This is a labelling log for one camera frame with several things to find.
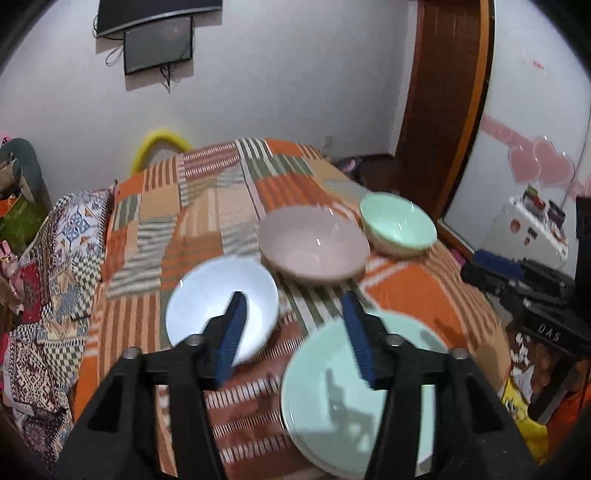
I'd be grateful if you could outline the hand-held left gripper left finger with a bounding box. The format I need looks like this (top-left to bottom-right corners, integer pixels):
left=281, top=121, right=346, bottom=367
left=55, top=291, right=250, bottom=480

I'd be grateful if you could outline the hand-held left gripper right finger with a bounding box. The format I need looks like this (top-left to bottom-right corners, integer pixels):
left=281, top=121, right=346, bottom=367
left=341, top=290, right=539, bottom=480

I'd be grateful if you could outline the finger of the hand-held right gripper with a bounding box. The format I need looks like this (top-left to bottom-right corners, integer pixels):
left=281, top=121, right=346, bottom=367
left=460, top=265, right=525, bottom=297
left=473, top=250, right=527, bottom=278

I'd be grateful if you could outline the mint green plate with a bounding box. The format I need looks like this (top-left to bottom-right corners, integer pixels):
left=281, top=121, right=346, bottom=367
left=280, top=310, right=451, bottom=479

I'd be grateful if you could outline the white bowl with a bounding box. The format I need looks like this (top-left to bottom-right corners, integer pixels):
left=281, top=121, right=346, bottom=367
left=165, top=257, right=281, bottom=368

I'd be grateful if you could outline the mint green bowl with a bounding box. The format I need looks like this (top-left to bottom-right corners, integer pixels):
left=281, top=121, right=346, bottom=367
left=359, top=192, right=438, bottom=258

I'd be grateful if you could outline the pink bowl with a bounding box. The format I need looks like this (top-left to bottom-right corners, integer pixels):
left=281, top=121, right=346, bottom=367
left=257, top=206, right=371, bottom=284

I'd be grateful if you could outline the yellow printed cloth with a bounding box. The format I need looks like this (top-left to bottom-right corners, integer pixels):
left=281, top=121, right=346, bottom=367
left=501, top=376, right=550, bottom=464

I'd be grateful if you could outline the striped patchwork blanket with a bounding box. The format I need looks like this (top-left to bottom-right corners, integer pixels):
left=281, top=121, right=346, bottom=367
left=71, top=137, right=509, bottom=480

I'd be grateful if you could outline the dark wooden door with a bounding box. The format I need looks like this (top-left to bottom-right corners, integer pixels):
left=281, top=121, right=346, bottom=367
left=394, top=0, right=496, bottom=228

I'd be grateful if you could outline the dark purple cloth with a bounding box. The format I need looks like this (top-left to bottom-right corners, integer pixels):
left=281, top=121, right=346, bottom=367
left=332, top=154, right=371, bottom=182

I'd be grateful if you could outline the white heart-print sliding door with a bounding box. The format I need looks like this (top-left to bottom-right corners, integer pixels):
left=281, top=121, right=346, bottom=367
left=438, top=0, right=591, bottom=278

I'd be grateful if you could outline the patterned quilt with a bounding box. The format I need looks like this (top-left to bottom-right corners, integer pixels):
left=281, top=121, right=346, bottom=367
left=0, top=189, right=117, bottom=464

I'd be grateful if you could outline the yellow foam hoop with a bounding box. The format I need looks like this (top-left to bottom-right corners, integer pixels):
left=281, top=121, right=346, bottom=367
left=131, top=128, right=195, bottom=175

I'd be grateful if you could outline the pink rabbit toy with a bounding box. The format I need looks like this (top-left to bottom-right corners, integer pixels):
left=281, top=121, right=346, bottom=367
left=0, top=240, right=25, bottom=280

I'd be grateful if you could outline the grey plush toy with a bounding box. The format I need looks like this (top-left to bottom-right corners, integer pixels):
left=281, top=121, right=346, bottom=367
left=0, top=137, right=45, bottom=205

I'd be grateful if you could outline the black hanging cable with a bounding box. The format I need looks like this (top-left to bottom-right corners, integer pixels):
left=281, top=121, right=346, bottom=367
left=159, top=64, right=178, bottom=94

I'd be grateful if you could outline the small black wall monitor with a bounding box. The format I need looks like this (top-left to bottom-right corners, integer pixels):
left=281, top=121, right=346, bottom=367
left=123, top=14, right=194, bottom=76

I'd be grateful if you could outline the wall-mounted black television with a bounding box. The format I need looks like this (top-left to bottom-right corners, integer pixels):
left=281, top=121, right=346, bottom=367
left=94, top=0, right=224, bottom=38

